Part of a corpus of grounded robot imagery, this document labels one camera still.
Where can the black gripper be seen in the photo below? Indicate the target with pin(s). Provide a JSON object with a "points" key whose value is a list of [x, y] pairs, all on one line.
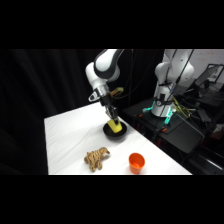
{"points": [[107, 102]]}

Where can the orange cup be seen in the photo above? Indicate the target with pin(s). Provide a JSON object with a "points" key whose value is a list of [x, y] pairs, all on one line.
{"points": [[136, 163]]}

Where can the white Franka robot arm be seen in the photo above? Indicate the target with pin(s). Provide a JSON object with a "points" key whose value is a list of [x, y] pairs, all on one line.
{"points": [[105, 66]]}

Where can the black robot stand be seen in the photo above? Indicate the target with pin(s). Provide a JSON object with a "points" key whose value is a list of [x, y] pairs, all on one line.
{"points": [[180, 133]]}

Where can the black bowl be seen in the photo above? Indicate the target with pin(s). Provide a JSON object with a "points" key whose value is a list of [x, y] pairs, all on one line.
{"points": [[115, 135]]}

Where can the white board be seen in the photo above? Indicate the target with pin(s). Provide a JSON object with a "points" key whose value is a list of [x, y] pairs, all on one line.
{"points": [[210, 56]]}

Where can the wooden animal toy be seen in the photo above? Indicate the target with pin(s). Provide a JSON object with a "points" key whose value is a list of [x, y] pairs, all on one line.
{"points": [[96, 158]]}

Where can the green base light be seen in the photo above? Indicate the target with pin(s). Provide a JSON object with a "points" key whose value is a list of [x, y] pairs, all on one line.
{"points": [[169, 116]]}

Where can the yellow cup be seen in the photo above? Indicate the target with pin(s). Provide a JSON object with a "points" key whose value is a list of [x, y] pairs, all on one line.
{"points": [[115, 127]]}

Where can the tan wrist camera box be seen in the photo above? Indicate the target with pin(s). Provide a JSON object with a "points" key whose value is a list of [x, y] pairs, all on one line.
{"points": [[116, 91]]}

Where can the black laptop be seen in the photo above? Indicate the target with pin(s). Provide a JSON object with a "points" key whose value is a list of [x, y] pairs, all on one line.
{"points": [[208, 77]]}

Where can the black curtain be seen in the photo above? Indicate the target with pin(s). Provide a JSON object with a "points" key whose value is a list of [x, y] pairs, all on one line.
{"points": [[33, 100]]}

